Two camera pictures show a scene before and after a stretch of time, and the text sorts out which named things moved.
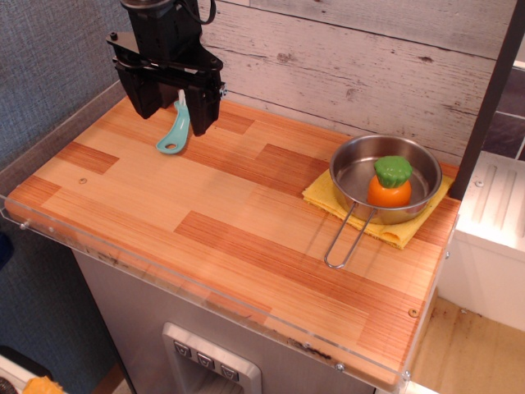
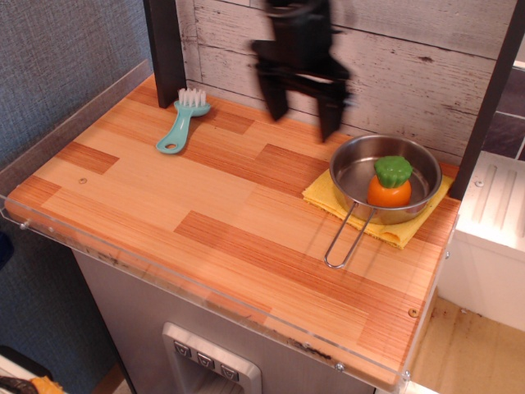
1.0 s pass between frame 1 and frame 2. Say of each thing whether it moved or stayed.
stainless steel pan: stayed
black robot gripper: moved
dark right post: stayed
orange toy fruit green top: stayed
